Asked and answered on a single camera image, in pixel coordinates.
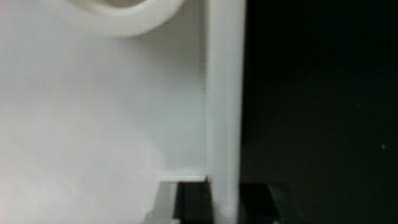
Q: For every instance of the white square table top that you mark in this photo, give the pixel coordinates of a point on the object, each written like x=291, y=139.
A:
x=119, y=108

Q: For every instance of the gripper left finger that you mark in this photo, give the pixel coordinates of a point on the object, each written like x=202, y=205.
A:
x=191, y=205

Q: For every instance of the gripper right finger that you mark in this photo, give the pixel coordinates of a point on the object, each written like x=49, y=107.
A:
x=257, y=208

